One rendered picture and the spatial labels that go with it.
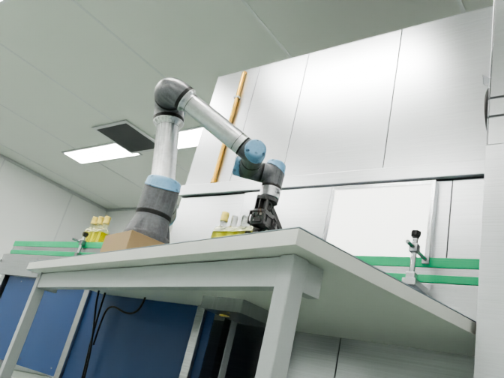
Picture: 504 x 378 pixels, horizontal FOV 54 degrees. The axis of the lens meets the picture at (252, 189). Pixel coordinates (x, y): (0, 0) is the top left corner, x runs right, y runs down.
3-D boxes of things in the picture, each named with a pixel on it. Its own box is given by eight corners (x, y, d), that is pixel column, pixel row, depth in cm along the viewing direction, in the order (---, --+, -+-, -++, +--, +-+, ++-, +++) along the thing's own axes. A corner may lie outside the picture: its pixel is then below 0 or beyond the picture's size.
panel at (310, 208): (430, 271, 171) (438, 183, 184) (427, 268, 169) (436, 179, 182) (232, 262, 226) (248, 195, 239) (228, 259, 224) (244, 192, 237)
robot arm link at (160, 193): (134, 203, 153) (147, 165, 159) (136, 217, 166) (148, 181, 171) (172, 214, 154) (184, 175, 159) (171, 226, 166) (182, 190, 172)
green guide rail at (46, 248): (238, 265, 186) (243, 244, 189) (237, 264, 185) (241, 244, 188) (10, 253, 293) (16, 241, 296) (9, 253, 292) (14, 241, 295)
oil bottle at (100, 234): (98, 267, 263) (115, 218, 274) (89, 264, 259) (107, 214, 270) (91, 267, 267) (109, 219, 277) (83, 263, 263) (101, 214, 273)
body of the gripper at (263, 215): (245, 224, 176) (253, 193, 181) (258, 233, 182) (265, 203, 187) (262, 224, 172) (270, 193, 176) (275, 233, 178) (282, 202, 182)
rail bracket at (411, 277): (429, 315, 146) (435, 244, 154) (409, 300, 134) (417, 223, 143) (412, 313, 149) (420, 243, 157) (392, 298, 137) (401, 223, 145)
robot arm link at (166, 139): (139, 218, 164) (155, 79, 184) (142, 231, 178) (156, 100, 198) (175, 221, 166) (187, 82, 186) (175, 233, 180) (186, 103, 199)
